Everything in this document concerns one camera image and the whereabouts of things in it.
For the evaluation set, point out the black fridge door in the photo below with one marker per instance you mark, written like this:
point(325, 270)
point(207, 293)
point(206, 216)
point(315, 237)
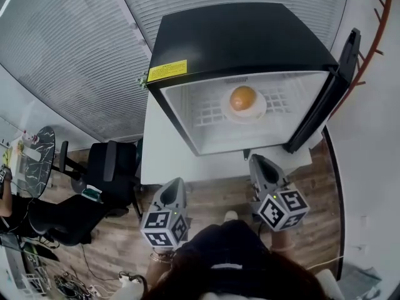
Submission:
point(339, 83)

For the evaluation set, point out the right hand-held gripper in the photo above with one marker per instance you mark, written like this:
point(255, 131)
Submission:
point(281, 208)

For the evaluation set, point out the person's left forearm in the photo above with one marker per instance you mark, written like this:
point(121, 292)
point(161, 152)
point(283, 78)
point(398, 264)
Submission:
point(156, 272)

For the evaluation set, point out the white power strip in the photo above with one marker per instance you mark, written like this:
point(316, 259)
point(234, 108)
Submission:
point(129, 279)

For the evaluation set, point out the grey bag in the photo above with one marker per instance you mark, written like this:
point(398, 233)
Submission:
point(362, 280)

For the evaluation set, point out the person's white shoe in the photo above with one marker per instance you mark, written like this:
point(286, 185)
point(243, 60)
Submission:
point(231, 216)

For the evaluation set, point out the yellow warning label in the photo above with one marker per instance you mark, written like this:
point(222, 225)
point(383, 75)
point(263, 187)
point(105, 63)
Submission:
point(167, 71)

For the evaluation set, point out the person's black clothing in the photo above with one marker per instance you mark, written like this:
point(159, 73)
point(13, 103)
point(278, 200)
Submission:
point(231, 252)

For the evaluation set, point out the small green plant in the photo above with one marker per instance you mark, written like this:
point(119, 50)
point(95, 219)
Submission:
point(142, 80)

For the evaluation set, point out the black mini fridge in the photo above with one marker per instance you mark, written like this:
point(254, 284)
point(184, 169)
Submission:
point(237, 36)

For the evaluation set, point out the round black marble table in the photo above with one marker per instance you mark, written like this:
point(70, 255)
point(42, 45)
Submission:
point(39, 164)

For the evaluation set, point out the green and white packet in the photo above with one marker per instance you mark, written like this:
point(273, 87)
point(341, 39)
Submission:
point(92, 193)

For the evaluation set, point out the white plate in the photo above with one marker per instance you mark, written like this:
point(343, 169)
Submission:
point(250, 116)

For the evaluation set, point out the white cabinet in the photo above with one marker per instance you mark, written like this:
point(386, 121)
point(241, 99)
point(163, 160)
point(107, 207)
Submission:
point(162, 161)

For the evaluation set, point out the person's right forearm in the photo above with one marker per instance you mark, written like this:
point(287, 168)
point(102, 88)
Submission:
point(281, 237)

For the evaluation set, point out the black office chair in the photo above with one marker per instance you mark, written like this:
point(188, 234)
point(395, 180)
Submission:
point(112, 170)

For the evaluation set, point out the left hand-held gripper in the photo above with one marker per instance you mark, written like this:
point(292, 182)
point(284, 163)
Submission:
point(164, 220)

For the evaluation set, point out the brown metal rack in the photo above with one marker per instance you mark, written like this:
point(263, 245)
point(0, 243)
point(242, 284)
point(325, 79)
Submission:
point(376, 27)

